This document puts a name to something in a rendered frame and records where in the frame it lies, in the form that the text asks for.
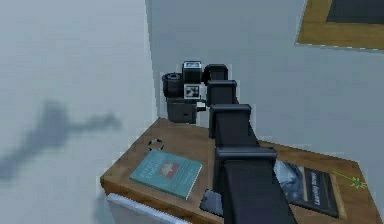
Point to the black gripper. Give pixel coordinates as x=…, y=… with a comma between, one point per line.
x=180, y=111

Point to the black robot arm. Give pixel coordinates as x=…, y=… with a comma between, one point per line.
x=243, y=186

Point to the brown wooden chest of drawers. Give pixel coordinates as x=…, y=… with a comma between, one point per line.
x=186, y=143

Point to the teal book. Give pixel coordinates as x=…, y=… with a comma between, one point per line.
x=166, y=173

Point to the black phone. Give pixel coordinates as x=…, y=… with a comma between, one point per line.
x=211, y=201

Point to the black and grey book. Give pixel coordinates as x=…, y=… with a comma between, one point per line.
x=316, y=190

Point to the wooden framed picture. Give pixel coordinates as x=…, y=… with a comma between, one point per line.
x=320, y=31

